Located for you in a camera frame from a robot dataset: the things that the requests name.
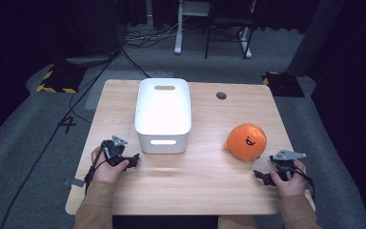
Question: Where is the long black floor cable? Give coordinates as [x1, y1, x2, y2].
[0, 47, 123, 229]

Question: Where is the black base with yellow stripes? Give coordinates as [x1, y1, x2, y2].
[35, 64, 89, 94]
[261, 71, 306, 98]

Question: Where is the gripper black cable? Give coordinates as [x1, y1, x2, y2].
[290, 165, 316, 202]
[84, 144, 109, 196]

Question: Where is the person's left hand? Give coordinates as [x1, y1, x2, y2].
[91, 146, 131, 184]

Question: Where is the grey tape tag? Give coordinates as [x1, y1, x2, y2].
[64, 177, 86, 188]

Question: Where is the bundle of floor cables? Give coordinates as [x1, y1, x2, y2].
[122, 17, 189, 51]

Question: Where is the orange plush toy with face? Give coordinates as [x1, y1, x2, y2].
[224, 123, 268, 164]

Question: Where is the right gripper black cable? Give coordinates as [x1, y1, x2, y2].
[290, 165, 316, 202]

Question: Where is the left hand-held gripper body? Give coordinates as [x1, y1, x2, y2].
[100, 135, 129, 167]

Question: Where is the person's right hand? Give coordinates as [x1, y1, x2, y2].
[270, 158, 308, 198]

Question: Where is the black metal chair frame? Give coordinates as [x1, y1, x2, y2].
[204, 0, 255, 60]

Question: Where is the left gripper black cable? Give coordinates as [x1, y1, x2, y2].
[84, 144, 109, 196]

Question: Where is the white desk leg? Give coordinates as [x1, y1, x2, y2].
[173, 0, 186, 56]
[238, 26, 254, 60]

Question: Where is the white plastic storage bin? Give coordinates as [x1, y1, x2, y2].
[134, 77, 193, 156]

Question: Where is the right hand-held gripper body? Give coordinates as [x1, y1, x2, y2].
[269, 149, 308, 183]

